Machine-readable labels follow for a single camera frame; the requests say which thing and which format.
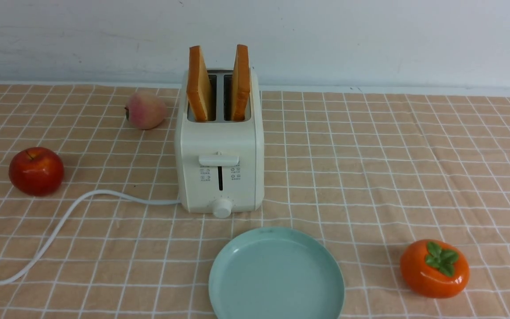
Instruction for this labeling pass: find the toasted bread slice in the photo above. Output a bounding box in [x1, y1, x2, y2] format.
[231, 44, 251, 121]
[186, 45, 214, 122]

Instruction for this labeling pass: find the white two-slot toaster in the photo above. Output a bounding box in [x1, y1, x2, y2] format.
[174, 69, 264, 218]

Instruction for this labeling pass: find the orange checkered tablecloth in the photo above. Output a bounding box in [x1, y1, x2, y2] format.
[0, 84, 510, 319]

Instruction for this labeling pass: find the light blue round plate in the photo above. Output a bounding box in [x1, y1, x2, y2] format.
[209, 227, 345, 319]

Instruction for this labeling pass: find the pink peach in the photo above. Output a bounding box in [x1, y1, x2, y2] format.
[125, 91, 168, 130]

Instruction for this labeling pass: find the orange persimmon with green leaf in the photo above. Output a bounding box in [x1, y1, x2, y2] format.
[399, 239, 470, 299]

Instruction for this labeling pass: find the red apple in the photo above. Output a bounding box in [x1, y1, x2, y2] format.
[8, 147, 65, 197]

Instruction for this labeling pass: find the white toaster power cord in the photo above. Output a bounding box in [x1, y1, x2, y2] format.
[0, 190, 181, 285]

